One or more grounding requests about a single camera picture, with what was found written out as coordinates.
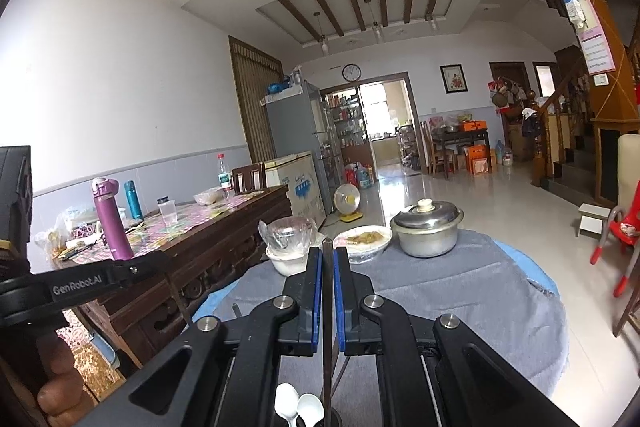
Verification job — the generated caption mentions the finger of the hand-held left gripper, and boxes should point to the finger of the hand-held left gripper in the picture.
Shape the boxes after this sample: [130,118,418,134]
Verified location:
[27,251,172,309]

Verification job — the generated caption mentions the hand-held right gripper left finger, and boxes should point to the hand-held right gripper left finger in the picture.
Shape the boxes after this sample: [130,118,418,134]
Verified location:
[89,248,324,427]

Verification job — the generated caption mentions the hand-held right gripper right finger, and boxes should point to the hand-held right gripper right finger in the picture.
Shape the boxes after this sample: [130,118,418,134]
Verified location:
[334,247,583,427]

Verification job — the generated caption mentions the person's left hand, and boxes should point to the person's left hand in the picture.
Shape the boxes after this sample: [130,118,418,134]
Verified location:
[35,332,98,419]

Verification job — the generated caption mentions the white bowl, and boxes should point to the white bowl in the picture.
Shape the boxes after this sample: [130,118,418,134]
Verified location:
[264,232,326,278]

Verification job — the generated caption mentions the pile of plastic bags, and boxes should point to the pile of plastic bags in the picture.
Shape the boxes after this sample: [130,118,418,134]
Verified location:
[32,204,107,261]

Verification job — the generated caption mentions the plate of food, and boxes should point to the plate of food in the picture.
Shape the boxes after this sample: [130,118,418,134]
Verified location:
[332,225,394,265]

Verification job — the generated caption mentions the purple thermos bottle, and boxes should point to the purple thermos bottle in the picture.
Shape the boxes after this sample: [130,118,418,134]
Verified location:
[90,177,135,261]

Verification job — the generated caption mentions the clear plastic bag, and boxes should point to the clear plastic bag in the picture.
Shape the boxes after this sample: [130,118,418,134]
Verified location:
[258,215,321,256]

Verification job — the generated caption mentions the gold patterned cloth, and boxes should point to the gold patterned cloth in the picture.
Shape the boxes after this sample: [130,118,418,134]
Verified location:
[72,346,127,404]

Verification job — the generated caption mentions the teal thermos bottle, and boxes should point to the teal thermos bottle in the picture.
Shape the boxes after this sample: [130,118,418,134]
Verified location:
[123,180,145,222]

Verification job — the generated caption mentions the grey tablecloth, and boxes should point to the grey tablecloth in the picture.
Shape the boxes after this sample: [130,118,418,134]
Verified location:
[197,229,571,427]

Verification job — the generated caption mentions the metal pot with lid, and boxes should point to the metal pot with lid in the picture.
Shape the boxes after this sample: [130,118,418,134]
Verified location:
[389,198,465,259]

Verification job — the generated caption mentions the white chest freezer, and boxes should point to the white chest freezer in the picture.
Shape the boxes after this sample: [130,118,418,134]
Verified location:
[263,154,327,219]

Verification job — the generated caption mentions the carved wooden sideboard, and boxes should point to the carved wooden sideboard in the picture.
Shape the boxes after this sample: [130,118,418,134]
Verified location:
[52,186,294,366]

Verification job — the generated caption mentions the clear plastic cup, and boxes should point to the clear plastic cup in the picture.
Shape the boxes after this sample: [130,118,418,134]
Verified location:
[157,197,179,227]

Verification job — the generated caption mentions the blue water jug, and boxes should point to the blue water jug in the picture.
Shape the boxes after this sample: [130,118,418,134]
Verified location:
[355,161,375,189]

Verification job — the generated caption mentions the checkered table mat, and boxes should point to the checkered table mat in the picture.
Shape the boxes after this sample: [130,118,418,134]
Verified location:
[64,191,267,264]

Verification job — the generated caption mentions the wooden chair back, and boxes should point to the wooden chair back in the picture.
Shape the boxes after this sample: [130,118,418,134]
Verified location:
[232,162,267,196]

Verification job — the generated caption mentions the bag of white food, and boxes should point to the bag of white food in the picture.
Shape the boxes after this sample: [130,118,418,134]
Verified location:
[193,187,226,206]

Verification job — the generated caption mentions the red-capped water bottle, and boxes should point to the red-capped water bottle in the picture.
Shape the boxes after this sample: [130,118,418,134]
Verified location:
[216,152,235,198]

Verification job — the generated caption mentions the wooden dining chair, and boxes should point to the wooden dining chair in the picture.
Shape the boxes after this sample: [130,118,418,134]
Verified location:
[419,120,451,178]

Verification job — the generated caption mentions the grey refrigerator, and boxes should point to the grey refrigerator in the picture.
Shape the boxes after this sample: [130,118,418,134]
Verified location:
[262,80,346,208]

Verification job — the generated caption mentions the blue plastic table sheet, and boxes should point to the blue plastic table sheet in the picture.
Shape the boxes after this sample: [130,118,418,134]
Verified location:
[192,241,561,325]

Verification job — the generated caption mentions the orange carton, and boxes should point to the orange carton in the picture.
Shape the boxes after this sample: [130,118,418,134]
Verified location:
[466,144,494,176]

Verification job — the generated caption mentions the dark wooden dining table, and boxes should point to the dark wooden dining table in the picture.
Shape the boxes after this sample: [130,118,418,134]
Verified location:
[430,129,494,180]

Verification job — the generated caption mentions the wooden door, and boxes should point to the wooden door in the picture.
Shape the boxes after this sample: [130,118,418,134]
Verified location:
[228,35,285,164]

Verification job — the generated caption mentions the white step stool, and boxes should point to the white step stool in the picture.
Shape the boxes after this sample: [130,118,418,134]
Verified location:
[575,202,612,238]

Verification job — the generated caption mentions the red plastic chair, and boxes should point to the red plastic chair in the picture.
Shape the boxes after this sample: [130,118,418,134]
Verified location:
[588,206,640,299]

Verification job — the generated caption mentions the framed wall picture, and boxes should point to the framed wall picture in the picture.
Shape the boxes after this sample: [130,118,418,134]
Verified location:
[439,64,467,94]

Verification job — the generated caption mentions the pink wall calendar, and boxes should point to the pink wall calendar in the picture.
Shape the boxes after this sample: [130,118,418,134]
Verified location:
[559,0,617,76]

